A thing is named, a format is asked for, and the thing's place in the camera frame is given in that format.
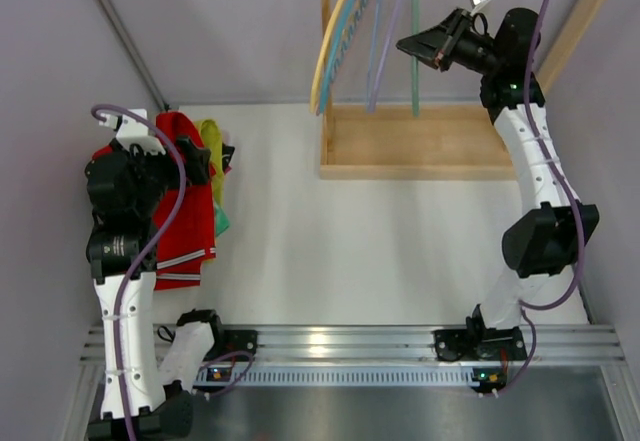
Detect yellow-green trousers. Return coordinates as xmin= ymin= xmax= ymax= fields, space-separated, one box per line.
xmin=196 ymin=119 xmax=225 ymax=207

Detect lilac hanger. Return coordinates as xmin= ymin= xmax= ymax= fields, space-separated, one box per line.
xmin=367 ymin=0 xmax=404 ymax=113

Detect green white tie-dye trousers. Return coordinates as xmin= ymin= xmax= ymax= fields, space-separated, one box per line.
xmin=214 ymin=201 xmax=231 ymax=236

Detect mint green hanger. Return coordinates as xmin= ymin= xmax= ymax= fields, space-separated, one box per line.
xmin=411 ymin=0 xmax=420 ymax=117

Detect red trousers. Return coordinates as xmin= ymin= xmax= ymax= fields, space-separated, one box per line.
xmin=86 ymin=110 xmax=216 ymax=290

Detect light blue wire hanger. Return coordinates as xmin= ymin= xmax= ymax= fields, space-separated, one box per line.
xmin=366 ymin=0 xmax=384 ymax=113

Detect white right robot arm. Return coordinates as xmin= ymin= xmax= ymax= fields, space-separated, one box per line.
xmin=396 ymin=8 xmax=600 ymax=362

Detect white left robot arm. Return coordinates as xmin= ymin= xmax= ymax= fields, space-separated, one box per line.
xmin=85 ymin=135 xmax=225 ymax=440

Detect teal hanger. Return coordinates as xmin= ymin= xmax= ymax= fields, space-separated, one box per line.
xmin=316 ymin=0 xmax=388 ymax=117

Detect yellow hanger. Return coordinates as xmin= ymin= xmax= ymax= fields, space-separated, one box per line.
xmin=308 ymin=0 xmax=377 ymax=116

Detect pink garment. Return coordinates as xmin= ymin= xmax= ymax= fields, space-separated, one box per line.
xmin=222 ymin=131 xmax=236 ymax=174

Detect wooden clothes rack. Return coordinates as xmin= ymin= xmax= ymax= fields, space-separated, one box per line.
xmin=319 ymin=0 xmax=606 ymax=181

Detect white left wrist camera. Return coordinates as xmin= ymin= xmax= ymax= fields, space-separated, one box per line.
xmin=98 ymin=113 xmax=166 ymax=156

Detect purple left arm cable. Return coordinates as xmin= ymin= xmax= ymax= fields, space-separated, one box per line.
xmin=90 ymin=104 xmax=255 ymax=441

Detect aluminium corner frame post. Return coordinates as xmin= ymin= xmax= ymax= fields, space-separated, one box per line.
xmin=94 ymin=0 xmax=170 ymax=111

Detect grey slotted cable duct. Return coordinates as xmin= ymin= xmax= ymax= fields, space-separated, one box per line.
xmin=194 ymin=366 xmax=504 ymax=389

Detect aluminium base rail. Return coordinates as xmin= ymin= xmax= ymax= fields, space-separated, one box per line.
xmin=79 ymin=324 xmax=626 ymax=363

